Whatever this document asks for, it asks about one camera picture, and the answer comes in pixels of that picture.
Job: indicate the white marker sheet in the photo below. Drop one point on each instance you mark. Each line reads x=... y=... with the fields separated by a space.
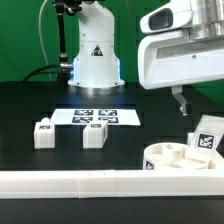
x=125 y=117

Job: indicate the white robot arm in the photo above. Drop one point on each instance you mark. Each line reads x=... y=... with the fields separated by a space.
x=86 y=37

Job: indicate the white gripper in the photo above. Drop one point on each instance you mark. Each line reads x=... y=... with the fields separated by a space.
x=183 y=45

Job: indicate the white L-shaped fence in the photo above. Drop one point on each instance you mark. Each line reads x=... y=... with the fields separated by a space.
x=113 y=183

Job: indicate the white round stool seat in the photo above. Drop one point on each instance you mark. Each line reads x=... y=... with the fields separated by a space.
x=166 y=156

